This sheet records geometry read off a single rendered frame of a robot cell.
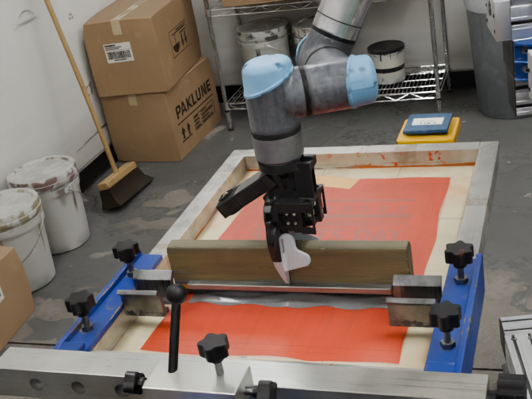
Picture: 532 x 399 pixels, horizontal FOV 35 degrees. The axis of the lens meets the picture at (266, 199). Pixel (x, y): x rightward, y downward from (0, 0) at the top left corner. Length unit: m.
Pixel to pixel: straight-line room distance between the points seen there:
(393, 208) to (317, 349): 0.45
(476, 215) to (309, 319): 0.36
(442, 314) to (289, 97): 0.37
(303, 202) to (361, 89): 0.19
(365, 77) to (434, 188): 0.51
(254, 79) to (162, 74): 3.26
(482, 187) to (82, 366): 0.80
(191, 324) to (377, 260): 0.32
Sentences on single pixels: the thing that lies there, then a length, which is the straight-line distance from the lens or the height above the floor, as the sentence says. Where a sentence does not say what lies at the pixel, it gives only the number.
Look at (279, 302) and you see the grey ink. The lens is 1.41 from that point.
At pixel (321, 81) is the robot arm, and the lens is 1.24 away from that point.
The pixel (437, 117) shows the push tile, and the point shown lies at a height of 0.97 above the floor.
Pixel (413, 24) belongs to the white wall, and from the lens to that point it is 4.98.
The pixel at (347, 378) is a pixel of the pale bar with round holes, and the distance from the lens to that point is 1.08.
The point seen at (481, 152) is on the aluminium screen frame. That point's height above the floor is 0.99.
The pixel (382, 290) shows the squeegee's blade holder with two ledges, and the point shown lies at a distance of 1.34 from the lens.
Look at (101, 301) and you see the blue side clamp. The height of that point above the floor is 1.00.
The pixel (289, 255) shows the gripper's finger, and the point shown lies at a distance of 1.35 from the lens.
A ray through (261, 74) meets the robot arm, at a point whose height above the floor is 1.35.
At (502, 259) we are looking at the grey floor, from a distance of 3.32.
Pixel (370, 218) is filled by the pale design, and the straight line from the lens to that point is 1.62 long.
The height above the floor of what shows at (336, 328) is 0.95.
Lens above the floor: 1.70
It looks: 25 degrees down
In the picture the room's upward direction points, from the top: 11 degrees counter-clockwise
